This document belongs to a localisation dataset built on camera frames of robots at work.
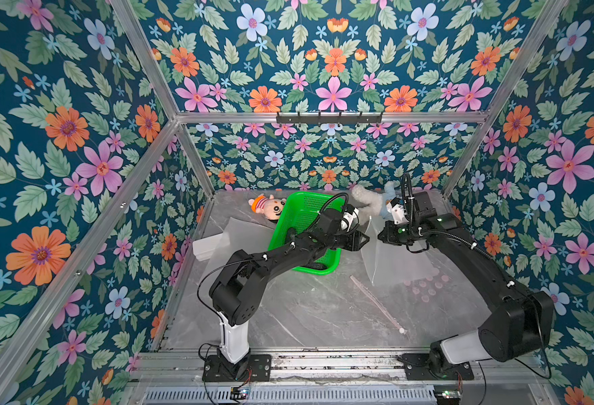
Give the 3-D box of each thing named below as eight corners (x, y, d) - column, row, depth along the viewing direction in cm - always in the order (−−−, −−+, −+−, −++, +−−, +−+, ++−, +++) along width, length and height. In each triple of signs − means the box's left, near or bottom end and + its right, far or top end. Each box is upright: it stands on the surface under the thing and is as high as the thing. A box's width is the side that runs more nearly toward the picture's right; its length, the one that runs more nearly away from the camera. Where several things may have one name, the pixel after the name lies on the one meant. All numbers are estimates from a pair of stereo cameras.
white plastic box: (200, 264, 99) (194, 255, 94) (197, 250, 103) (191, 242, 98) (232, 251, 102) (228, 242, 97) (228, 238, 106) (224, 229, 101)
